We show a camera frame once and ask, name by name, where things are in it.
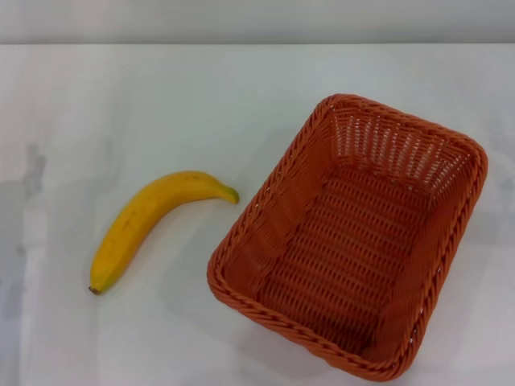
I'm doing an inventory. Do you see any yellow banana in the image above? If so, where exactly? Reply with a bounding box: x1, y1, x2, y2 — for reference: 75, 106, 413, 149
89, 170, 241, 297

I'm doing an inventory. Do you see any orange woven plastic basket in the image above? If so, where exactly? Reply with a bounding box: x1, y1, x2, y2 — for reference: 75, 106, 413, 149
206, 92, 489, 382

